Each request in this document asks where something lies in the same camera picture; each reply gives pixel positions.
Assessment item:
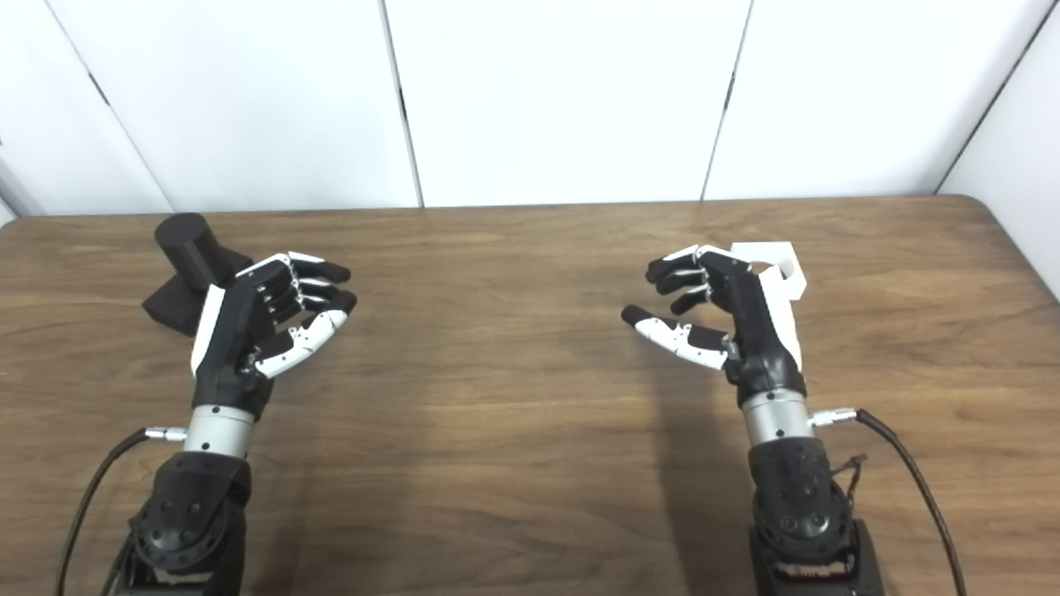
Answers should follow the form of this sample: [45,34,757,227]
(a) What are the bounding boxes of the black peg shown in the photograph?
[141,213,253,336]

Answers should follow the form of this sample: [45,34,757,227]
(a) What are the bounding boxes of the white and black right hand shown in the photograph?
[621,244,808,406]

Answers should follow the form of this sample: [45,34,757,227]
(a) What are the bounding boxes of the white square piece with hole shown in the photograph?
[730,241,808,300]

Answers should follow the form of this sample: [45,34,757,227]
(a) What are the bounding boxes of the white and black left hand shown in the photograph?
[190,251,359,412]

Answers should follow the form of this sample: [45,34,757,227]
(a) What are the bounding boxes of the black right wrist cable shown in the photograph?
[810,407,968,596]

